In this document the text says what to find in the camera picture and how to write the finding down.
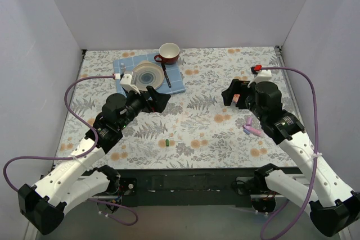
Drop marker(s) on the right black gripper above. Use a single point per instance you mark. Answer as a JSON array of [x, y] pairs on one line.
[[243, 99]]

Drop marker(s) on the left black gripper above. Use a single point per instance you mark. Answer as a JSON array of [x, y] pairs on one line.
[[146, 102]]

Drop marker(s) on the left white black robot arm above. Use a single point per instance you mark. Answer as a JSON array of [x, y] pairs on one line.
[[46, 203]]

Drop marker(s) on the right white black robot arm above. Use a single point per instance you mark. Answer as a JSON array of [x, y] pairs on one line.
[[331, 204]]

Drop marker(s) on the lilac pen cap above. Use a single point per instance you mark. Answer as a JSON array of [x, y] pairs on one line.
[[249, 121]]

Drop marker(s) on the purple pen cap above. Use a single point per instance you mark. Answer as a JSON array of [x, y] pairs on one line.
[[246, 131]]

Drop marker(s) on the beige plate with blue rings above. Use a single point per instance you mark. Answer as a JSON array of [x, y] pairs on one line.
[[148, 74]]

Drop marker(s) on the blue checkered cloth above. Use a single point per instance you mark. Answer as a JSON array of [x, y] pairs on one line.
[[173, 72]]

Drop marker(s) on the red mug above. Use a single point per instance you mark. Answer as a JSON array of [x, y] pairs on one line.
[[168, 54]]

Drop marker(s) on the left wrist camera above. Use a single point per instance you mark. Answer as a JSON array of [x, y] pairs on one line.
[[128, 82]]

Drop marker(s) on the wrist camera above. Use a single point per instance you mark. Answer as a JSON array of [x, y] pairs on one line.
[[260, 76], [128, 82]]

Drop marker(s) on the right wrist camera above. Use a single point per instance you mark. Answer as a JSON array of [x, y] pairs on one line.
[[260, 76]]

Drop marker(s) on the fork with dark handle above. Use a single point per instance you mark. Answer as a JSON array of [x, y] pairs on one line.
[[122, 67]]

